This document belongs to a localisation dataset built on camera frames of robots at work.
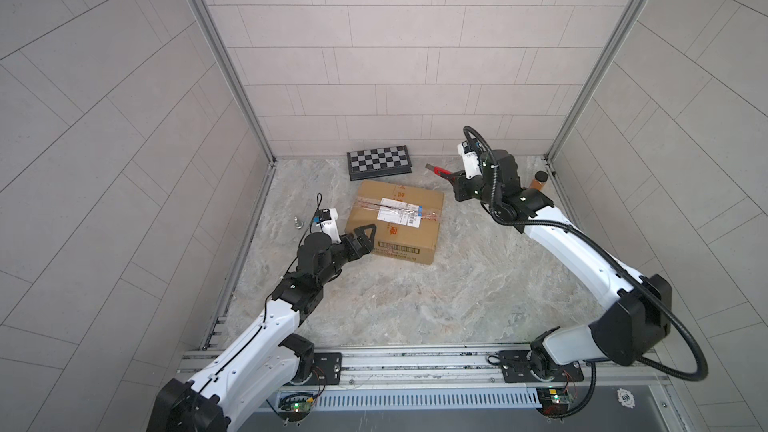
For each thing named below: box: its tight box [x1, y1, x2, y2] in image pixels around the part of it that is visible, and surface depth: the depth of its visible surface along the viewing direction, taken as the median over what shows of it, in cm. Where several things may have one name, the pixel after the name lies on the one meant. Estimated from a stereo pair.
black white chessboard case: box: [347, 145, 412, 182], surface depth 114 cm
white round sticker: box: [617, 388, 635, 409], surface depth 69 cm
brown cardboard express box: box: [345, 180, 445, 265], surface depth 87 cm
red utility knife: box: [425, 163, 453, 180], surface depth 84 cm
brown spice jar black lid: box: [529, 170, 549, 191], surface depth 101 cm
